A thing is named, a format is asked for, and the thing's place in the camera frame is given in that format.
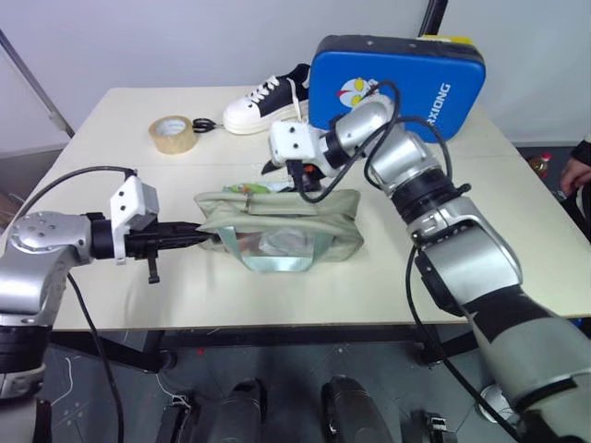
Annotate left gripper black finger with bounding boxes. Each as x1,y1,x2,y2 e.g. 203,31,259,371
159,234,219,251
159,221,205,236

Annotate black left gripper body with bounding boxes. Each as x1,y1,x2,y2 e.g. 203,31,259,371
124,214,163,285

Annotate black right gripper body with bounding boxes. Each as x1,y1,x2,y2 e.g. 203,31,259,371
275,158,325,192

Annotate green plush keychain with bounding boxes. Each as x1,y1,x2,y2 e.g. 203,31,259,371
221,181,296,196

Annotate green zip pouch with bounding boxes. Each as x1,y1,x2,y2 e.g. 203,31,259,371
192,184,364,274

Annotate person's bare hand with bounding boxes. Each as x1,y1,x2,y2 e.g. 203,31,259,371
560,155,591,193

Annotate white and black sneaker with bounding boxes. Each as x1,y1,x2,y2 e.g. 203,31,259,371
222,63,313,137

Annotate black scissors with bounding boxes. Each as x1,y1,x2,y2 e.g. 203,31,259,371
191,117,228,136

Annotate brown packing tape roll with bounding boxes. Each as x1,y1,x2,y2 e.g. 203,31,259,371
149,114,200,156

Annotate blue padded kick shield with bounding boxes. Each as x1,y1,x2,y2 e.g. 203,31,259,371
306,34,488,146

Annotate dark rounded shape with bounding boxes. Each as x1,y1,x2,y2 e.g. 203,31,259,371
214,377,270,443
320,375,394,443

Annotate yellow and black object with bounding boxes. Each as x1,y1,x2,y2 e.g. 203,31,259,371
417,33,476,48

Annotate black pole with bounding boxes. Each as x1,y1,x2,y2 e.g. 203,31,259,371
416,0,448,38

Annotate plastic bottle with red cap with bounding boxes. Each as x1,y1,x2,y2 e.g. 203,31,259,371
527,153,556,182

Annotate person's black sleeve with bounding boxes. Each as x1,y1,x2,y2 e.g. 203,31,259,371
569,127,591,163

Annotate white round floor disc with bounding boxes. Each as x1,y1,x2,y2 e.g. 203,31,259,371
477,383,514,422

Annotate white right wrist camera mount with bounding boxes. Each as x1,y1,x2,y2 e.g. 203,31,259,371
268,120,332,174

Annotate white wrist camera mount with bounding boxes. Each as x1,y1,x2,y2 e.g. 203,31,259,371
268,120,332,174
109,174,161,267

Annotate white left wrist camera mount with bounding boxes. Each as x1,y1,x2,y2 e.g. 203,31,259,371
109,174,161,267

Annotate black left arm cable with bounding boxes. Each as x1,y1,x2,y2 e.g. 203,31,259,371
20,164,139,443

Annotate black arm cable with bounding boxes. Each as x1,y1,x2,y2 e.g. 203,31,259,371
297,79,525,443
20,164,139,443

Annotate black table frame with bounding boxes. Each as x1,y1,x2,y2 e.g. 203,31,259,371
45,322,484,373

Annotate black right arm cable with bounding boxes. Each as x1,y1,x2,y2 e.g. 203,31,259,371
297,79,525,443

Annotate grey metal rail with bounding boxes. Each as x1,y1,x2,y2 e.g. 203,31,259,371
0,29,76,139

